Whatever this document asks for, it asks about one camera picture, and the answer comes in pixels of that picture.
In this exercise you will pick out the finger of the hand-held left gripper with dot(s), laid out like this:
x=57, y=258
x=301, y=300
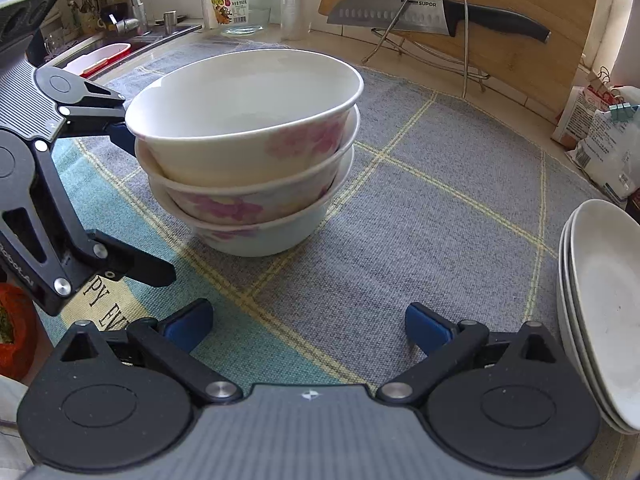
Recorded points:
x=130, y=265
x=120, y=135

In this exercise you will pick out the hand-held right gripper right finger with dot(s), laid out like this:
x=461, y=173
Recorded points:
x=425, y=332

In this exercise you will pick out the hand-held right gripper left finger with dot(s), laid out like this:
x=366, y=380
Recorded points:
x=192, y=325

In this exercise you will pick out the white pink-flower bowl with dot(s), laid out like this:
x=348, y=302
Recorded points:
x=240, y=200
x=240, y=110
x=260, y=237

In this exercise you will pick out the red white plastic container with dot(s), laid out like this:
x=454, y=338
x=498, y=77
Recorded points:
x=100, y=57

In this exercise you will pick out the steel sink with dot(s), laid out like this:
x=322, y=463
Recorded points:
x=165, y=34

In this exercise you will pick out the small metal sink fitting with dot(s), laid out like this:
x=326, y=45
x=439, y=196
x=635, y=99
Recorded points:
x=171, y=19

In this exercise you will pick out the grey checked dish mat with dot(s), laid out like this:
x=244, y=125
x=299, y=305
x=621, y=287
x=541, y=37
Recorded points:
x=425, y=185

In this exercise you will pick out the clear plastic cup stack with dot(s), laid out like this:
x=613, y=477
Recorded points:
x=295, y=5

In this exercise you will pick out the white blue seasoning bag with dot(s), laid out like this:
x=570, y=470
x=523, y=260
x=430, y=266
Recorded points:
x=610, y=150

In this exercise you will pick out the orange white seasoning bag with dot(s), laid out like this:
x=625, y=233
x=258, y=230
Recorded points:
x=575, y=115

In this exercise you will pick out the bamboo cutting board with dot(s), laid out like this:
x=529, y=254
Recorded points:
x=525, y=75

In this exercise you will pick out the green binder clip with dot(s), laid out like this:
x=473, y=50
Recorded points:
x=625, y=111

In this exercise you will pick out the metal binder clip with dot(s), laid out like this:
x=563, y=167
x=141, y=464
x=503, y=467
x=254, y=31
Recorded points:
x=597, y=80

